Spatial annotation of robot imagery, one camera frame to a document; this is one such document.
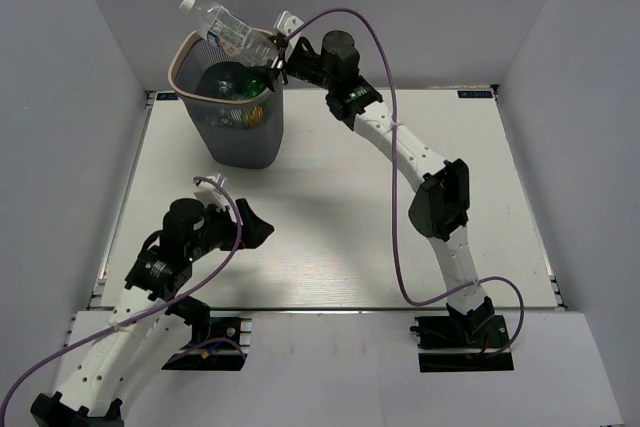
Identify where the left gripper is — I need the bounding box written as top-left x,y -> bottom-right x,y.
188,198 -> 275,260

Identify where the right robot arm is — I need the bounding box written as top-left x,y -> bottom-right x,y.
267,30 -> 495,351

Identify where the clear bottle white cap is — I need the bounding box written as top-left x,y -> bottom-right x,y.
179,0 -> 278,67

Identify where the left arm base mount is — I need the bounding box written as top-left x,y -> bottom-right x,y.
162,315 -> 252,372

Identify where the clear bottle orange label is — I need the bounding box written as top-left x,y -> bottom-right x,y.
244,105 -> 264,129

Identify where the small green bottle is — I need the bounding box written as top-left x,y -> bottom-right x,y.
239,73 -> 267,99

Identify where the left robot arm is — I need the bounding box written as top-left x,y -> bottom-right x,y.
30,198 -> 275,426

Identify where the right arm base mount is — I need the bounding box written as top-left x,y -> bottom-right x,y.
409,315 -> 514,373

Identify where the grey mesh waste bin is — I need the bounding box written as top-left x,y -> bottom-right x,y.
168,31 -> 284,169

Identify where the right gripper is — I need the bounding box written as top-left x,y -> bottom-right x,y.
247,35 -> 338,92

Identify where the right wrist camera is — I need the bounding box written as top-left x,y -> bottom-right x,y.
273,11 -> 304,45

